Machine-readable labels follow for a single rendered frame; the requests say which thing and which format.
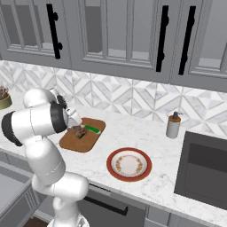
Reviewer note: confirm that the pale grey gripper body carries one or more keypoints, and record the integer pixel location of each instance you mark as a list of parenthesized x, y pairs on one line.
[(75, 120)]

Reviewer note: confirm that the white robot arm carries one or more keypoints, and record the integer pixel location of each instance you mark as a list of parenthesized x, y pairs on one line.
[(41, 156)]

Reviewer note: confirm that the brown piece of meat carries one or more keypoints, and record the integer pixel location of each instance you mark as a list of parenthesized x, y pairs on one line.
[(80, 132)]

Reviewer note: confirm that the brown wooden cutting board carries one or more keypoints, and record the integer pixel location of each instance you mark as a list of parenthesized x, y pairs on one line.
[(84, 143)]

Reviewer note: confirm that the red rimmed white plate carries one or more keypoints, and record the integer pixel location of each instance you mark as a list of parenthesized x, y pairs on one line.
[(129, 164)]

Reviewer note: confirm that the open grey drawer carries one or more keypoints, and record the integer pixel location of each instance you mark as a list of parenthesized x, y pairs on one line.
[(13, 195)]

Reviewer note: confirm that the grey drawer front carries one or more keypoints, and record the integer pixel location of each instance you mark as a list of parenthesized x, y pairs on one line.
[(112, 217)]

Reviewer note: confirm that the olive pot with brown contents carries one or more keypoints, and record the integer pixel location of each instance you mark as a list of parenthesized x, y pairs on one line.
[(5, 100)]

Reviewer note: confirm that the grey glass cupboard door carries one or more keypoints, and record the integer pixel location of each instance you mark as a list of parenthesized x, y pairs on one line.
[(207, 38), (118, 32), (26, 29)]

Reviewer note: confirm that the grey soap dispenser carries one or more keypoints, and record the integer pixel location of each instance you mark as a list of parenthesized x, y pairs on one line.
[(173, 127)]

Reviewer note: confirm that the dark grey sink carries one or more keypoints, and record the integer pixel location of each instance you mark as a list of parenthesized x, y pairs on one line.
[(204, 171)]

